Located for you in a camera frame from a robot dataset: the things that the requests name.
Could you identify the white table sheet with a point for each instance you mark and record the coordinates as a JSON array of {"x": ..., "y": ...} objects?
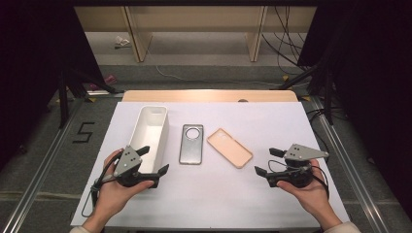
[{"x": 210, "y": 194}]

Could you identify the pink object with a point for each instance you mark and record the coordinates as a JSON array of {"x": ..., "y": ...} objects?
[{"x": 110, "y": 79}]

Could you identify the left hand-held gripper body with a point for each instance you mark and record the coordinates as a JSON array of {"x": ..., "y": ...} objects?
[{"x": 128, "y": 160}]

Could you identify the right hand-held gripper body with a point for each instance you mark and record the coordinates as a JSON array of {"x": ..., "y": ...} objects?
[{"x": 301, "y": 152}]

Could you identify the person's right hand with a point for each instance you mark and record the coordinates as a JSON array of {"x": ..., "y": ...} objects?
[{"x": 311, "y": 197}]

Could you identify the yellow tape piece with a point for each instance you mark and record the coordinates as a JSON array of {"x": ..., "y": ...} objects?
[
  {"x": 91, "y": 99},
  {"x": 285, "y": 78},
  {"x": 306, "y": 98}
]

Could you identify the white plastic storage box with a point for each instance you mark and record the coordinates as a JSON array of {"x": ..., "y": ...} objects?
[{"x": 149, "y": 129}]

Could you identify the black metal stand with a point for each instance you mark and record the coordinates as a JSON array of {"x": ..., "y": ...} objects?
[
  {"x": 63, "y": 103},
  {"x": 329, "y": 103}
]

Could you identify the black curtain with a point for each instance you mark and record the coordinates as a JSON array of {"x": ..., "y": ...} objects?
[
  {"x": 32, "y": 64},
  {"x": 372, "y": 81}
]

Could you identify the person's left hand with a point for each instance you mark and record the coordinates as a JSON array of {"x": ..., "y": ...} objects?
[{"x": 113, "y": 197}]

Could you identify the metal floor rail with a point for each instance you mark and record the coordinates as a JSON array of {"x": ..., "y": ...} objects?
[
  {"x": 345, "y": 161},
  {"x": 45, "y": 161}
]

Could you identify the beige wooden desk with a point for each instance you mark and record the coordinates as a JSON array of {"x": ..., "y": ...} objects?
[{"x": 194, "y": 19}]

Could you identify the peach phone case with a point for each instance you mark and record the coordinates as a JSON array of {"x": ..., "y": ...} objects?
[{"x": 230, "y": 149}]

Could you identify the white crumpled paper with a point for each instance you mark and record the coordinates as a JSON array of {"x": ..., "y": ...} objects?
[{"x": 121, "y": 41}]

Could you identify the grey clear phone case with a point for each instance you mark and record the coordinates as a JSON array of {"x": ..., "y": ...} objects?
[{"x": 191, "y": 150}]

